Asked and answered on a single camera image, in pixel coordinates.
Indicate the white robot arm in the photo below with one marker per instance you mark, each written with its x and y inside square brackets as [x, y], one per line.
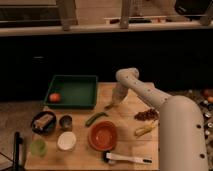
[182, 145]

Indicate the small metal cup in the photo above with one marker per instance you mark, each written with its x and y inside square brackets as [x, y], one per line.
[66, 122]

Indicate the white black brush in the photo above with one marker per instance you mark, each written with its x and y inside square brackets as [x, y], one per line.
[109, 156]

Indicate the black stand left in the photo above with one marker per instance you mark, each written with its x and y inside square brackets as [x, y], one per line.
[18, 141]

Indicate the orange fruit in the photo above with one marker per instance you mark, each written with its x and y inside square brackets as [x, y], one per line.
[54, 98]

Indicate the green pepper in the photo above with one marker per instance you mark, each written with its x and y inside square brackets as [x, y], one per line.
[94, 117]

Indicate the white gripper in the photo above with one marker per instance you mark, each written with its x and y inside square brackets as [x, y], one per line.
[119, 93]

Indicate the white paper cup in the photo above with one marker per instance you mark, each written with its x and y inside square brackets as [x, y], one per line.
[66, 141]

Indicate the red grapes bunch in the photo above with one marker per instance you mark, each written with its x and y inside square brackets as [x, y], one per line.
[150, 114]

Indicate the wrapped sandwich block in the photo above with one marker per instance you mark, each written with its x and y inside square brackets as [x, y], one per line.
[43, 121]

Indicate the green plastic tray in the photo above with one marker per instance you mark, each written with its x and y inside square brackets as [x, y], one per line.
[76, 91]

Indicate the black bowl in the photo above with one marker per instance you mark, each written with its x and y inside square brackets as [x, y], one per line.
[49, 128]

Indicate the orange bowl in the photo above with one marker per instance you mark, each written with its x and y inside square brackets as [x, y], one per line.
[102, 136]

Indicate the green plastic cup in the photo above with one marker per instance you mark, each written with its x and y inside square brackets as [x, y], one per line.
[38, 148]

